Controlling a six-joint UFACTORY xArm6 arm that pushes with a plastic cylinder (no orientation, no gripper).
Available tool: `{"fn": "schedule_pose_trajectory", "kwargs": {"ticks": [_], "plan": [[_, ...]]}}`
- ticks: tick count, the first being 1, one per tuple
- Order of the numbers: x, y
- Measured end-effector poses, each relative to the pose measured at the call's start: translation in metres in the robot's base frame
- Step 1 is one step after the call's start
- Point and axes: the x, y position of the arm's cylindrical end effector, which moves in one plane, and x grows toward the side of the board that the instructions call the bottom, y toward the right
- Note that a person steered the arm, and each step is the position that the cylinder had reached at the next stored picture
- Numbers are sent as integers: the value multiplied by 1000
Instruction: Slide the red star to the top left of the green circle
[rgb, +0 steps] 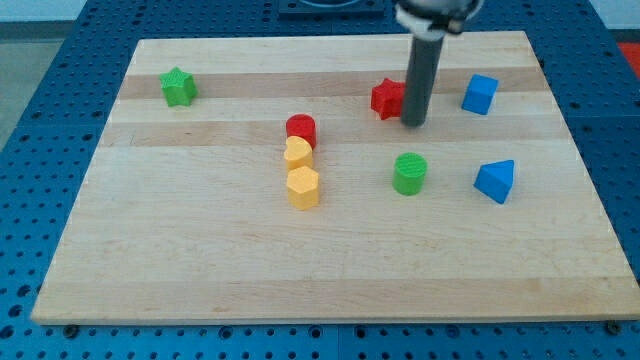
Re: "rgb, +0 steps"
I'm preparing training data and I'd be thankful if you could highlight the wooden board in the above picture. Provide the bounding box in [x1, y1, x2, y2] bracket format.
[31, 31, 639, 325]

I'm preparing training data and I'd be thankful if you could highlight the green cylinder block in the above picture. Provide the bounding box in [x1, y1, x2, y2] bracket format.
[392, 152, 428, 196]

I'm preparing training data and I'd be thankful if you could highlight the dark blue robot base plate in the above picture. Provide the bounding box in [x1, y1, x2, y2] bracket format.
[277, 0, 386, 19]

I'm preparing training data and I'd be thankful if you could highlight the yellow hexagon block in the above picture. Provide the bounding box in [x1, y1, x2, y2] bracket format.
[286, 166, 319, 210]

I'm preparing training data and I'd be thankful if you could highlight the blue triangular prism block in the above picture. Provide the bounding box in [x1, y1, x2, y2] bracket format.
[474, 159, 515, 204]

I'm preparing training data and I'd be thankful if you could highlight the green star block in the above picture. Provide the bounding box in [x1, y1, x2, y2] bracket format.
[159, 67, 198, 107]

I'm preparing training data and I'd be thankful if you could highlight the red star block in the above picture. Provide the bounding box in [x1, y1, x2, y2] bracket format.
[370, 78, 406, 120]

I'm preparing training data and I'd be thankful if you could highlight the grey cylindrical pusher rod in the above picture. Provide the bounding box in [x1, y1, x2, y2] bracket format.
[400, 36, 444, 127]

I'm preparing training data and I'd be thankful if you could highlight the blue cube block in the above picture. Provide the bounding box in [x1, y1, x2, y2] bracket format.
[461, 74, 499, 115]

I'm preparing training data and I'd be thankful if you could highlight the red cylinder block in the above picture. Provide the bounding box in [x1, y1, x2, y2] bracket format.
[285, 113, 317, 149]

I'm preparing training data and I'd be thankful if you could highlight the yellow heart block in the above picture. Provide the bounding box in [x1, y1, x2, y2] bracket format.
[283, 136, 314, 171]

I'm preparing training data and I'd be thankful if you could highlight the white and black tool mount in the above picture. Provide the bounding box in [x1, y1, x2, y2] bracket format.
[395, 0, 484, 40]

